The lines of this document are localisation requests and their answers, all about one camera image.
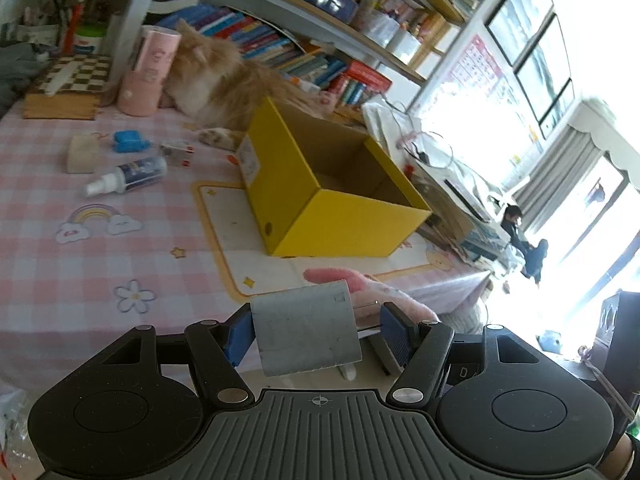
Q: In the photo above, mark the pink cylindrical container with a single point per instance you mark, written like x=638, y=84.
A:
x=147, y=75

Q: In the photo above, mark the pen holder with pens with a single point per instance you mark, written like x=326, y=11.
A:
x=47, y=17

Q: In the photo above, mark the small blue plush toy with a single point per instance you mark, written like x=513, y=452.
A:
x=551, y=341

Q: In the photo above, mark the pink plush toy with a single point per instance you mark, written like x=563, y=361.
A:
x=370, y=287

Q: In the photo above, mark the wall poster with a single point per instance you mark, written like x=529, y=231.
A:
x=475, y=67

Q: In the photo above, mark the beige block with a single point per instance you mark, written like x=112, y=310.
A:
x=84, y=154

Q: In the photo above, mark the small printed box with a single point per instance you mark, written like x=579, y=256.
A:
x=176, y=153

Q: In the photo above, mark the white oblong case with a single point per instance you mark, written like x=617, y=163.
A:
x=60, y=80

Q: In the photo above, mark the wooden chess box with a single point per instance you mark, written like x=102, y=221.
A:
x=65, y=95

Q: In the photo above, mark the blue tissue box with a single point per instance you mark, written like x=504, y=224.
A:
x=330, y=1

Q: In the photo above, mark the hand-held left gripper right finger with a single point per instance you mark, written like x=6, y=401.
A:
x=395, y=332

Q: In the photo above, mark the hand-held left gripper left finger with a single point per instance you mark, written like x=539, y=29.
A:
x=240, y=332

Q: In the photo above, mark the white bookshelf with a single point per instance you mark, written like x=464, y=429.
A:
x=135, y=5

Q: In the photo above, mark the white storage container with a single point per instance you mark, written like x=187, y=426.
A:
x=404, y=45

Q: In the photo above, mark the orange fluffy cat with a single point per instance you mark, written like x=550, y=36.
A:
x=220, y=80

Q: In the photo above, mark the black speaker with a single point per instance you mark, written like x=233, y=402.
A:
x=620, y=325

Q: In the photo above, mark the white jar green lid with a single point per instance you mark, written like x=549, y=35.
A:
x=91, y=40

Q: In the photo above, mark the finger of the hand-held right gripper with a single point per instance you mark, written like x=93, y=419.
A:
x=382, y=357

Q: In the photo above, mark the grey cloth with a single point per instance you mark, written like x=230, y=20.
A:
x=17, y=75

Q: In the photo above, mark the clear blue spray bottle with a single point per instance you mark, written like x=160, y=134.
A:
x=135, y=172

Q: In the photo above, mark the clear container with pens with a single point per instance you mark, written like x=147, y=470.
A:
x=377, y=27

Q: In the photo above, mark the grey curtain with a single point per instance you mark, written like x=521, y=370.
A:
x=565, y=160

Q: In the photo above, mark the small blue plastic object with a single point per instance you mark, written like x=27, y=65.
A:
x=129, y=141

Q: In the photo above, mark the white plastic bag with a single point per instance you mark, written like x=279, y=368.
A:
x=400, y=125

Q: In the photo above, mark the thick red book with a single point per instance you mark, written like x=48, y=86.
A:
x=367, y=76

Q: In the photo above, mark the yellow cardboard box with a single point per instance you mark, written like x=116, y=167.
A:
x=280, y=195

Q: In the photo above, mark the person's right forearm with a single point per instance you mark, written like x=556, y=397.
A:
x=624, y=460

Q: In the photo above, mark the black picture frame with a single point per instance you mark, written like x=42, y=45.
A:
x=545, y=67
x=520, y=10

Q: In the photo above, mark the white rectangular box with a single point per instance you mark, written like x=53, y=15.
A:
x=305, y=330

